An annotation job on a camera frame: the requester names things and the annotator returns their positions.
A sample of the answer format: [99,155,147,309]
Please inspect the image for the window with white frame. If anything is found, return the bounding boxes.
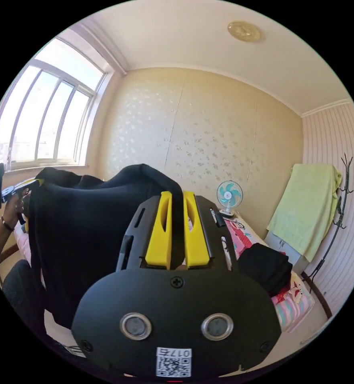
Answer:
[0,36,110,178]

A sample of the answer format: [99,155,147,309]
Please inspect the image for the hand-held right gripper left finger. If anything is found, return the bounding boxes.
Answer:
[145,192,173,267]

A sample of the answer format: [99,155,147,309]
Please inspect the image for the light green towel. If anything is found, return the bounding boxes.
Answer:
[266,163,343,263]

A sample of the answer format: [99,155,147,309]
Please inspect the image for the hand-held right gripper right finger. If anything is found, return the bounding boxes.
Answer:
[183,192,210,268]

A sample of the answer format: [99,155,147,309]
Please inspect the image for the person's body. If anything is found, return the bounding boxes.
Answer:
[1,259,50,342]

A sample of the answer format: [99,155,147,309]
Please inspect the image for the small white and teal fan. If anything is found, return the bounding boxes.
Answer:
[216,180,244,218]

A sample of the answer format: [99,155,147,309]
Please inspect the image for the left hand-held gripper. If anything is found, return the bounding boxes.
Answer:
[1,178,46,226]

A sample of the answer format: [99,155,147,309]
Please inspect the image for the round golden ceiling lamp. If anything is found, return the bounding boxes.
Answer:
[227,21,261,42]

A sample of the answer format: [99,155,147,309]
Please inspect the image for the pile of clothes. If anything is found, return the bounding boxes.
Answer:
[237,242,294,298]

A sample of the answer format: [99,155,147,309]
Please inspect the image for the person's left hand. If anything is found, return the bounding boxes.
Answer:
[5,192,31,232]

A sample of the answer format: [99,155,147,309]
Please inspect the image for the black coat rack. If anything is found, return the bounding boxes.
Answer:
[308,153,354,295]

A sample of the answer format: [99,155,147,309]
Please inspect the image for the black thermal shirt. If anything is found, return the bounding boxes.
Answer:
[28,163,184,330]

